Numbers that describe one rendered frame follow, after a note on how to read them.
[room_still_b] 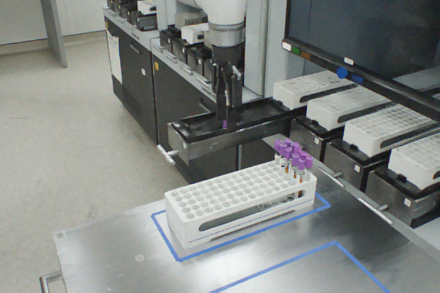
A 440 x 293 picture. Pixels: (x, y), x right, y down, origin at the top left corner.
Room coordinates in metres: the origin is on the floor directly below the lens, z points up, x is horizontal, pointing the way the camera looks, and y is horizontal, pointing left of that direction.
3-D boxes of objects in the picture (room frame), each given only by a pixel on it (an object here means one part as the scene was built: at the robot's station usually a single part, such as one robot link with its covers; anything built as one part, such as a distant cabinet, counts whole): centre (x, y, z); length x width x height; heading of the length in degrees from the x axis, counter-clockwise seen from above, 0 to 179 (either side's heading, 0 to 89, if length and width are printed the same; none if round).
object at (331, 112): (1.17, -0.41, 0.83); 0.30 x 0.10 x 0.06; 119
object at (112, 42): (2.74, 0.69, 0.43); 0.27 x 0.02 x 0.36; 29
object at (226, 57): (1.10, -0.02, 1.00); 0.08 x 0.07 x 0.09; 29
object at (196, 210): (0.71, -0.05, 0.85); 0.30 x 0.10 x 0.06; 117
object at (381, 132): (1.04, -0.48, 0.83); 0.30 x 0.10 x 0.06; 119
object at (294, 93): (1.30, -0.32, 0.83); 0.30 x 0.10 x 0.06; 119
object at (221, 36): (1.10, -0.02, 1.08); 0.09 x 0.09 x 0.06
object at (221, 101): (1.12, -0.01, 0.85); 0.03 x 0.01 x 0.07; 119
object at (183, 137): (1.21, -0.16, 0.78); 0.73 x 0.14 x 0.09; 119
